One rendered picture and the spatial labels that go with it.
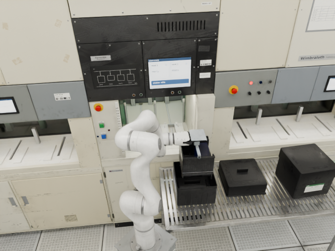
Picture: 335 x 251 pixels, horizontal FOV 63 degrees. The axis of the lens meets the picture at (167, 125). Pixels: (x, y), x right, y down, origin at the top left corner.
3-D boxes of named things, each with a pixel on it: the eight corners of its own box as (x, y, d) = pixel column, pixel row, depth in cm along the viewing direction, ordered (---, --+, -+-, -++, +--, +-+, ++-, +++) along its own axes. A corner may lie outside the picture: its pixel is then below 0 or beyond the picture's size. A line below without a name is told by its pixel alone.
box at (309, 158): (292, 199, 196) (301, 174, 182) (273, 172, 219) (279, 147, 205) (329, 193, 199) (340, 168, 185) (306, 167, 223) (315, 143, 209)
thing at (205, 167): (178, 160, 204) (179, 125, 187) (205, 159, 205) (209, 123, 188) (182, 184, 184) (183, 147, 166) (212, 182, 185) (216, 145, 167)
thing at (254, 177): (226, 197, 199) (228, 184, 191) (217, 169, 223) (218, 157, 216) (266, 194, 200) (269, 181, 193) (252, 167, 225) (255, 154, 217)
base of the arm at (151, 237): (146, 263, 160) (144, 244, 149) (124, 244, 170) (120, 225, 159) (167, 239, 172) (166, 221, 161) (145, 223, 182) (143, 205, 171)
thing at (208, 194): (173, 178, 216) (173, 161, 206) (208, 175, 217) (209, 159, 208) (176, 206, 193) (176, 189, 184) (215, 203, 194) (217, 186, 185)
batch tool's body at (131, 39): (114, 232, 264) (69, 21, 155) (118, 165, 342) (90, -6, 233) (204, 222, 270) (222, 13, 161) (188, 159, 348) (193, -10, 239)
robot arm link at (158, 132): (160, 143, 148) (168, 157, 176) (158, 116, 154) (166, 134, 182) (143, 145, 149) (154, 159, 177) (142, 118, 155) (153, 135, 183)
